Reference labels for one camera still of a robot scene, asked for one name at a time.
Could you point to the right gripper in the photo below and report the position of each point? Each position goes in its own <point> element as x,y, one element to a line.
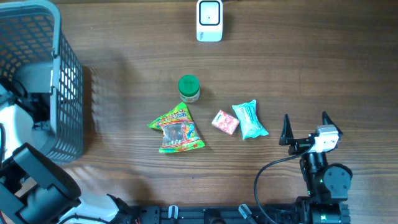
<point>287,138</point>

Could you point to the teal tissue pack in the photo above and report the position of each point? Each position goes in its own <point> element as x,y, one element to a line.
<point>250,125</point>

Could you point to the red pink candy box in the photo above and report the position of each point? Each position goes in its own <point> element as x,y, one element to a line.
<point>225,122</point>

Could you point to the green lid jar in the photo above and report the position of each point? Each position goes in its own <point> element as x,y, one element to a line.
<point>189,88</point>

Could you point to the Haribo gummy candy bag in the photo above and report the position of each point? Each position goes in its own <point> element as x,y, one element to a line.
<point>179,130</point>

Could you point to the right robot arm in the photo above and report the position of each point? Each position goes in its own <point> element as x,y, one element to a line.
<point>327,184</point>

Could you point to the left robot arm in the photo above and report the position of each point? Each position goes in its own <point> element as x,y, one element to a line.
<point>36,190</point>

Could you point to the white barcode scanner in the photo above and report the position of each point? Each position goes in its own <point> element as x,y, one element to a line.
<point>209,20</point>

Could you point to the grey plastic mesh basket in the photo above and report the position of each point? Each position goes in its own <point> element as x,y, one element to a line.
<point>41,83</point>

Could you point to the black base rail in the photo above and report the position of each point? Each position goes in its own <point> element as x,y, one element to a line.
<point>217,214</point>

